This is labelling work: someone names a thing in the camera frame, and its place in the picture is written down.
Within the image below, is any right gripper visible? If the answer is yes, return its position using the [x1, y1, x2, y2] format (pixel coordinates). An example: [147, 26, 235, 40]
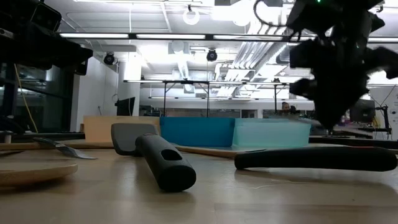
[289, 18, 398, 130]

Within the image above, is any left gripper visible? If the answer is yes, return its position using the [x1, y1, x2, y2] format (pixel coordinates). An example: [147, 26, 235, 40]
[6, 29, 94, 76]

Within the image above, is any silver fork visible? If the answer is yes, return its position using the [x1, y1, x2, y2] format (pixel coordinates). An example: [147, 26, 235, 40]
[32, 136, 99, 161]

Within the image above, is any grey-bladed black-handled spatula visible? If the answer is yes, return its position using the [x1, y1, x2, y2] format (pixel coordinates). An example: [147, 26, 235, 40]
[110, 123, 197, 193]

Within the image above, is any large black monitor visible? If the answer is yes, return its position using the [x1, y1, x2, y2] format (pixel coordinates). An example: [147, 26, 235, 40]
[349, 98, 376, 124]

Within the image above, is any long ceiling light bar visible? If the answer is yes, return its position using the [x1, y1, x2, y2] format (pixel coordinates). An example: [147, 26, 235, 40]
[58, 32, 398, 44]

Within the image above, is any person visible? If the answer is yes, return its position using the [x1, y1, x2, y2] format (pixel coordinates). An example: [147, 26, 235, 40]
[281, 101, 299, 119]

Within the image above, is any small black monitor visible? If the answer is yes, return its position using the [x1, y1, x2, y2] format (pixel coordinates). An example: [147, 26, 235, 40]
[115, 96, 136, 117]

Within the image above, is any teal plastic bin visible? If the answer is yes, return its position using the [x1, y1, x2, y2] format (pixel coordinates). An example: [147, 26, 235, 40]
[232, 118, 312, 149]

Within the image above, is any brown wooden spatula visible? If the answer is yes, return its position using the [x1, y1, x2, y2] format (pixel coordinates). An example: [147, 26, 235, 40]
[0, 140, 114, 151]

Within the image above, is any blue plastic bin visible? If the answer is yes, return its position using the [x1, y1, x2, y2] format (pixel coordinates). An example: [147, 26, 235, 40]
[159, 116, 236, 147]

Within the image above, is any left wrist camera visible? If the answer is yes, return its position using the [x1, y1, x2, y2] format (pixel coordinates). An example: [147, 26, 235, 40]
[30, 2, 62, 32]

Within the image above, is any yellow power cable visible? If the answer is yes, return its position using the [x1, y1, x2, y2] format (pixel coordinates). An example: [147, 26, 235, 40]
[14, 63, 39, 134]

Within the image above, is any black metal rig frame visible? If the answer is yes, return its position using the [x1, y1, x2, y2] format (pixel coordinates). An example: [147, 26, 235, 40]
[123, 79, 292, 118]

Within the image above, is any white ring lamp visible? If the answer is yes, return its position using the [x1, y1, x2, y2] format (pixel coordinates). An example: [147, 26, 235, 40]
[182, 6, 201, 26]

